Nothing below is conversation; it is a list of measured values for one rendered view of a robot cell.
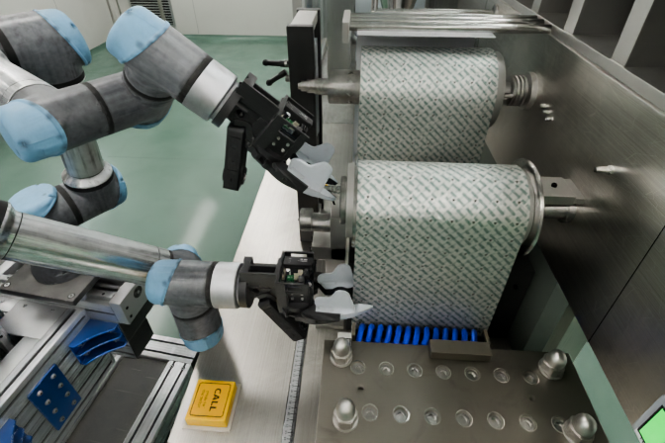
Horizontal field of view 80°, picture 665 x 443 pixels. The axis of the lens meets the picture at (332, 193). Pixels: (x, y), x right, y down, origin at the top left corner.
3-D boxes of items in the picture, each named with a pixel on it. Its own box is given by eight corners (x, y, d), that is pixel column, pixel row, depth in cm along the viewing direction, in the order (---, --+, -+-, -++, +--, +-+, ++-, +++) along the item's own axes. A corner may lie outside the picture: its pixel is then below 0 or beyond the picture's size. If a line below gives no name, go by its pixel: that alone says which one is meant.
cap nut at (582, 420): (557, 419, 56) (569, 403, 53) (584, 420, 56) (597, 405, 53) (568, 447, 53) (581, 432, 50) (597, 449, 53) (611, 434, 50)
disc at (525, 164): (492, 214, 70) (515, 139, 62) (495, 214, 70) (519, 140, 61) (520, 277, 58) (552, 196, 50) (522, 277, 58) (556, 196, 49)
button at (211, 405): (200, 385, 73) (198, 378, 72) (237, 388, 73) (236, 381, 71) (187, 425, 67) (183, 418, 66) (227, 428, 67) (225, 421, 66)
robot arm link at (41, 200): (16, 239, 102) (-12, 198, 94) (69, 214, 111) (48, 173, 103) (34, 260, 96) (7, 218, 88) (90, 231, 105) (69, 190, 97)
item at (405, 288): (351, 322, 70) (354, 247, 59) (486, 329, 69) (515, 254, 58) (351, 324, 70) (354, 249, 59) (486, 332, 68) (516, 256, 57)
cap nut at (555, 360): (534, 357, 64) (543, 341, 61) (557, 358, 63) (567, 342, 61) (542, 379, 61) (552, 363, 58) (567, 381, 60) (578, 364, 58)
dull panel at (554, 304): (409, 42, 256) (413, 1, 242) (414, 42, 256) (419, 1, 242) (516, 363, 77) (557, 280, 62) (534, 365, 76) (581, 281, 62)
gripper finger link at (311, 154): (355, 166, 62) (309, 136, 58) (332, 189, 65) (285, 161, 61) (353, 154, 64) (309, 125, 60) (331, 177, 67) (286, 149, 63)
